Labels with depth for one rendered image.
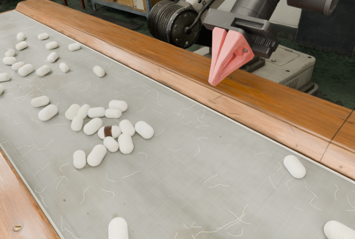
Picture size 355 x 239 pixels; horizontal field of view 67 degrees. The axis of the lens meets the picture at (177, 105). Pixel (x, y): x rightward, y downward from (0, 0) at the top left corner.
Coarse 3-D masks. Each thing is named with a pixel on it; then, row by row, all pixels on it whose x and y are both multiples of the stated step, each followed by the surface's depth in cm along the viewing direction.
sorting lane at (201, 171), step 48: (0, 48) 79; (0, 96) 58; (48, 96) 57; (96, 96) 55; (144, 96) 54; (0, 144) 46; (48, 144) 45; (96, 144) 44; (144, 144) 43; (192, 144) 42; (240, 144) 41; (48, 192) 37; (96, 192) 37; (144, 192) 36; (192, 192) 35; (240, 192) 35; (288, 192) 34; (336, 192) 34
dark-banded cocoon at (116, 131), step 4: (100, 128) 44; (112, 128) 44; (116, 128) 44; (100, 132) 43; (112, 132) 43; (116, 132) 43; (120, 132) 44; (100, 136) 44; (104, 136) 43; (116, 136) 44
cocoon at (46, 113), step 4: (44, 108) 49; (48, 108) 50; (52, 108) 50; (56, 108) 50; (40, 112) 49; (44, 112) 49; (48, 112) 49; (52, 112) 50; (56, 112) 51; (40, 116) 49; (44, 116) 49; (48, 116) 49; (52, 116) 50; (44, 120) 49
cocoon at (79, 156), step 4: (76, 152) 40; (80, 152) 40; (84, 152) 41; (76, 156) 40; (80, 156) 40; (84, 156) 40; (76, 160) 39; (80, 160) 39; (84, 160) 40; (76, 164) 39; (80, 164) 39; (84, 164) 40; (80, 168) 40
